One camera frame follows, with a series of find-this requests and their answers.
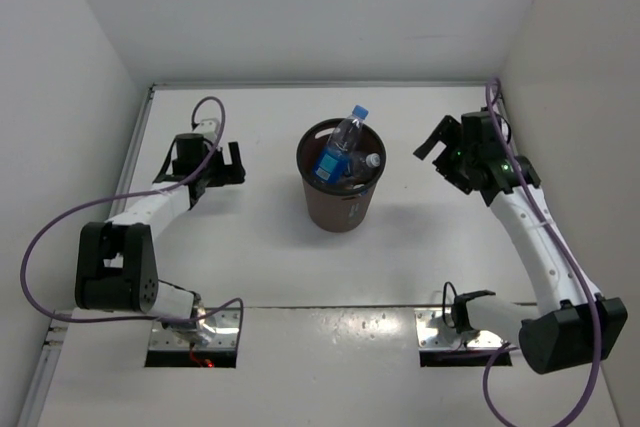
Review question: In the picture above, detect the black cable at base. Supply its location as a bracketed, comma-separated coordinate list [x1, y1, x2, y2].
[442, 281, 464, 336]

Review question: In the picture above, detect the blue label water bottle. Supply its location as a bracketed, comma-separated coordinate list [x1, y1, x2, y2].
[312, 105, 369, 185]

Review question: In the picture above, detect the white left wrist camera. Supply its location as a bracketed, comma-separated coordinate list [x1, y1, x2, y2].
[194, 118, 222, 145]

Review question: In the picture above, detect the metal table edge rail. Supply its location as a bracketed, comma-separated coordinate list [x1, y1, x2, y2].
[149, 80, 485, 92]

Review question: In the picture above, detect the brown plastic waste bin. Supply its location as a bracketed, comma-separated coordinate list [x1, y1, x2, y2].
[296, 118, 387, 233]

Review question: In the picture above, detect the orange label clear bottle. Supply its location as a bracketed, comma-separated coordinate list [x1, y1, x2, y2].
[345, 151, 381, 184]

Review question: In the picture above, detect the metal base plate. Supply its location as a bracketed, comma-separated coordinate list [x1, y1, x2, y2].
[148, 308, 241, 353]
[414, 307, 505, 353]

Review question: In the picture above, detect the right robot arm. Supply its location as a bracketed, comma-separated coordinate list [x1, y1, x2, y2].
[414, 109, 628, 374]

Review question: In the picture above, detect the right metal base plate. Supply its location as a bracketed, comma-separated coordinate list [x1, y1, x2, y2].
[414, 307, 505, 353]

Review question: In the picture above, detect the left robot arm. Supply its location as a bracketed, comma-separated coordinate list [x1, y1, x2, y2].
[75, 133, 246, 345]

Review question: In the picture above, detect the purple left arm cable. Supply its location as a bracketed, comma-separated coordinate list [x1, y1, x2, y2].
[19, 95, 245, 324]

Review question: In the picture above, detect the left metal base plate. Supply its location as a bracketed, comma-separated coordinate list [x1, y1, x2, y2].
[148, 308, 241, 353]

